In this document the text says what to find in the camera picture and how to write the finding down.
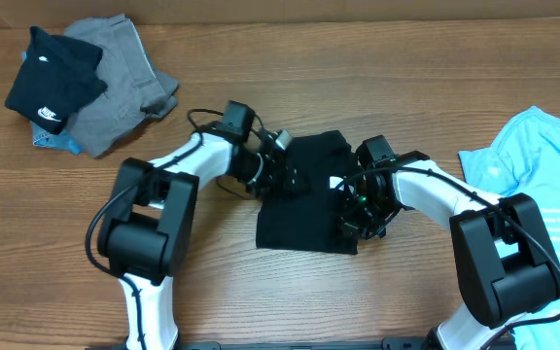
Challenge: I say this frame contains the black t-shirt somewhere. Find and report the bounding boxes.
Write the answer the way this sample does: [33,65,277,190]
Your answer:
[256,130,360,255]

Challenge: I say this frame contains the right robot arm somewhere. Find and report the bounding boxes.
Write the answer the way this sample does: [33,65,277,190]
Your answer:
[329,135,560,350]

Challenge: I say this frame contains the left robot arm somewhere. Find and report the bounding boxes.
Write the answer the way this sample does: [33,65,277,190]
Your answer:
[85,101,299,349]

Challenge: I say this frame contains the folded grey trousers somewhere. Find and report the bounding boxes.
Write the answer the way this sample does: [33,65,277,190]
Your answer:
[64,15,179,158]

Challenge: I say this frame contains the light blue t-shirt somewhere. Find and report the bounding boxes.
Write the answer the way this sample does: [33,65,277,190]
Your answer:
[459,107,560,349]

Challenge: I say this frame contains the folded blue denim garment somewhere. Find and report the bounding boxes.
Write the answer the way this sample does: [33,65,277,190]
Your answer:
[30,122,84,155]

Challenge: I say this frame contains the folded black Nike garment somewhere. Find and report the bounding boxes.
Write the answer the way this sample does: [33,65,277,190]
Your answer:
[5,26,107,135]

